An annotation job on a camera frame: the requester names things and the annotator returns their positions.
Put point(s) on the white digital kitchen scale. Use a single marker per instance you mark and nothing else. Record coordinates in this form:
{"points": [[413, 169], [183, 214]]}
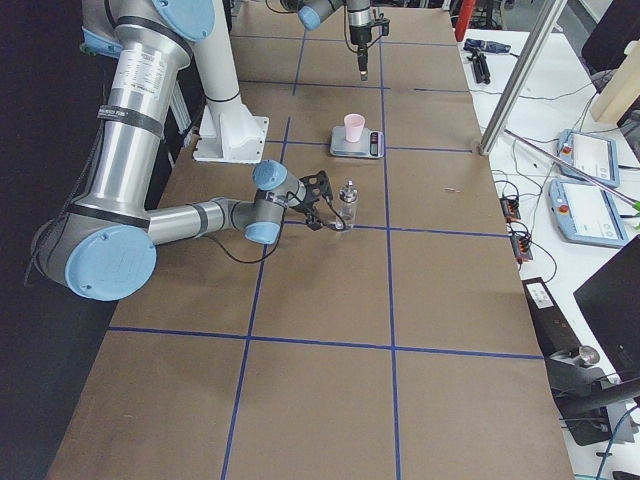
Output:
{"points": [[371, 144]]}

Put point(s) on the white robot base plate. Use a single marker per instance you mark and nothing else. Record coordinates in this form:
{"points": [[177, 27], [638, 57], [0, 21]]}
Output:
{"points": [[231, 134]]}

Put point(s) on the aluminium frame post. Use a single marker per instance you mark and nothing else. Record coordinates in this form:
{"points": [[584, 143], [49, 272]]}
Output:
{"points": [[537, 38]]}

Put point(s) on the black monitor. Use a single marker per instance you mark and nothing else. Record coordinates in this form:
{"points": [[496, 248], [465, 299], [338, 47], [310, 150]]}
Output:
{"points": [[609, 302]]}

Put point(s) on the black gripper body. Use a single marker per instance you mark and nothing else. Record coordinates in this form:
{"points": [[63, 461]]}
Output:
{"points": [[305, 209], [359, 36]]}

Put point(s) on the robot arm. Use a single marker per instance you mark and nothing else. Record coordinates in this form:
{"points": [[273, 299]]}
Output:
{"points": [[360, 21], [102, 245]]}

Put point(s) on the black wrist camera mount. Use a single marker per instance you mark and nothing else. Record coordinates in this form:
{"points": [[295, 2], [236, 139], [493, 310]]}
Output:
{"points": [[317, 186], [382, 24]]}

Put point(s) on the pink plastic cup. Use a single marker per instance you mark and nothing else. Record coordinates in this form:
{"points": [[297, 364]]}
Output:
{"points": [[354, 124]]}

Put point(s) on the upper teach pendant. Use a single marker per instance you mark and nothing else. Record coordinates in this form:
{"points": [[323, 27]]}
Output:
{"points": [[591, 154]]}

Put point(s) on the blue tape cross line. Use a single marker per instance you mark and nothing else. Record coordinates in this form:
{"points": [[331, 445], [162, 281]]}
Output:
{"points": [[408, 230]]}

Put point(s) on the lower teach pendant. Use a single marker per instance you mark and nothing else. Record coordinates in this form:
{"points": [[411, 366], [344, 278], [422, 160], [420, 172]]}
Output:
{"points": [[585, 214]]}

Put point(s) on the brown paper table cover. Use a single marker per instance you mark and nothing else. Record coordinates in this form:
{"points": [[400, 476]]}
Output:
{"points": [[232, 365]]}

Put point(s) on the blue tape long line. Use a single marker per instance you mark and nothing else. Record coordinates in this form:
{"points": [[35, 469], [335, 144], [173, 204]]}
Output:
{"points": [[390, 278]]}

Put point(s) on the black box on desk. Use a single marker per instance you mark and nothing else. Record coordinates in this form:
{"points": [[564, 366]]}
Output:
{"points": [[554, 334]]}

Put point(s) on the black tripod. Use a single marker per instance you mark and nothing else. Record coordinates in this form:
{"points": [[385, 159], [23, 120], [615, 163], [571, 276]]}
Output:
{"points": [[478, 49]]}

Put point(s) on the glass sauce dispenser bottle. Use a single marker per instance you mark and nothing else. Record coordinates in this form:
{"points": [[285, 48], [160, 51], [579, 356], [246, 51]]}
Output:
{"points": [[348, 196]]}

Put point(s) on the teach pendant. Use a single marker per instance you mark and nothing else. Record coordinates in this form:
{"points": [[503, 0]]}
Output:
{"points": [[585, 214], [591, 154]]}

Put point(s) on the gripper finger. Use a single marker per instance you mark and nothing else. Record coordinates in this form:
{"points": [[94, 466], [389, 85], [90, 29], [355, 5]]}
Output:
{"points": [[343, 217], [361, 62], [366, 65], [337, 225]]}

